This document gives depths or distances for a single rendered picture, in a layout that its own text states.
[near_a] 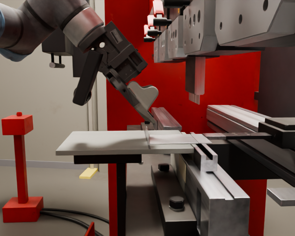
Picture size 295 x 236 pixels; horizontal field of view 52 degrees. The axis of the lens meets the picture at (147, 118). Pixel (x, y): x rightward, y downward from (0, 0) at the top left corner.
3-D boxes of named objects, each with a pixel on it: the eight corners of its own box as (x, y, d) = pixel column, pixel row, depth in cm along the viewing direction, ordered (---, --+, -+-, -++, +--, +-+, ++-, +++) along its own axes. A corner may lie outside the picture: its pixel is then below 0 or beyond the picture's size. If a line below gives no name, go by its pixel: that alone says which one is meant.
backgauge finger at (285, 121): (197, 137, 74) (198, 117, 73) (299, 136, 76) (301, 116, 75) (210, 150, 62) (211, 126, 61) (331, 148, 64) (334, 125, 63)
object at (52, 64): (60, 68, 207) (60, 56, 206) (65, 68, 207) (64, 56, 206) (48, 67, 163) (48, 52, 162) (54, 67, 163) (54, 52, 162)
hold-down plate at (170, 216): (151, 175, 79) (151, 164, 79) (171, 174, 79) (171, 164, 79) (165, 238, 50) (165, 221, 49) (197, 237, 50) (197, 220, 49)
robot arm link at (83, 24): (59, 30, 57) (67, 34, 65) (75, 49, 57) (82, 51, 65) (89, 3, 56) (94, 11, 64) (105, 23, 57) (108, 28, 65)
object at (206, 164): (180, 144, 73) (181, 132, 73) (193, 143, 74) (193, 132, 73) (200, 171, 54) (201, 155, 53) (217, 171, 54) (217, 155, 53)
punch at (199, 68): (185, 99, 70) (185, 58, 69) (193, 99, 71) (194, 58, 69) (194, 104, 61) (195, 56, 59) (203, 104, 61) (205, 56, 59)
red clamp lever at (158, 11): (151, -2, 72) (153, 20, 66) (167, -2, 73) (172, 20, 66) (151, 5, 74) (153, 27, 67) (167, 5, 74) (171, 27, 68)
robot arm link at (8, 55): (-33, 30, 54) (9, -12, 53) (2, 37, 65) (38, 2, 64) (-4, 64, 55) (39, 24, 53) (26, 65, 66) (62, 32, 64)
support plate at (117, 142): (72, 135, 74) (72, 131, 74) (178, 133, 76) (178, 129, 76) (55, 155, 56) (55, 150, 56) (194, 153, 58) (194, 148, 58)
